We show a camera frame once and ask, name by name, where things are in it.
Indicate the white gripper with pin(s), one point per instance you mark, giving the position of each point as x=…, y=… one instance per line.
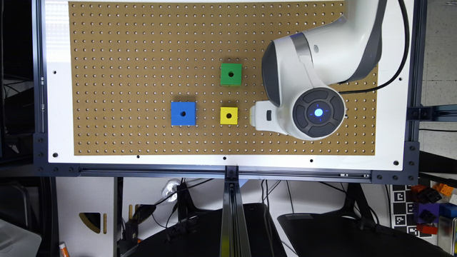
x=265, y=116

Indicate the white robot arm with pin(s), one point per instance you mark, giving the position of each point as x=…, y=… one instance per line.
x=298, y=71

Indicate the yellow cube block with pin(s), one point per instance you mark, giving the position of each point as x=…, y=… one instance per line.
x=228, y=115

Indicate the green cube block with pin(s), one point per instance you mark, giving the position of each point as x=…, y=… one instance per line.
x=231, y=74

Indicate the blue cube block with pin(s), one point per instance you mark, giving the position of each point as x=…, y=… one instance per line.
x=183, y=113

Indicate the aluminium centre leg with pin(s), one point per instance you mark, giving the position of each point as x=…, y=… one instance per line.
x=234, y=234

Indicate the white table board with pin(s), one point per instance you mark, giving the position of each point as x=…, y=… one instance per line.
x=54, y=142

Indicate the black chair left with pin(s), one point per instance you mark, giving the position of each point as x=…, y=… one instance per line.
x=204, y=237

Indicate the black chair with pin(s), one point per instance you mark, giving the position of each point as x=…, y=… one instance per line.
x=323, y=235
x=204, y=237

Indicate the black chair right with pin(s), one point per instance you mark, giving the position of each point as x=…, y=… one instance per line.
x=323, y=235

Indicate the brown pegboard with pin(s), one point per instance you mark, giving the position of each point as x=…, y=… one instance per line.
x=130, y=60

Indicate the black white marker sheet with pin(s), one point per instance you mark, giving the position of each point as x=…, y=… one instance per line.
x=402, y=209

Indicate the bin of coloured blocks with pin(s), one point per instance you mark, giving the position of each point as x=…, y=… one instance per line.
x=434, y=211

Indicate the white cabinet panel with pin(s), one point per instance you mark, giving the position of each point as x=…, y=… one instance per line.
x=87, y=215

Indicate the orange tube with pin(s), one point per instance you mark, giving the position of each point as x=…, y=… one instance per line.
x=64, y=250

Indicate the grey box corner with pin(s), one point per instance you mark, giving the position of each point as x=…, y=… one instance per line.
x=18, y=242

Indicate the dark aluminium table frame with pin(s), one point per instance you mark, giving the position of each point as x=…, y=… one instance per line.
x=417, y=162

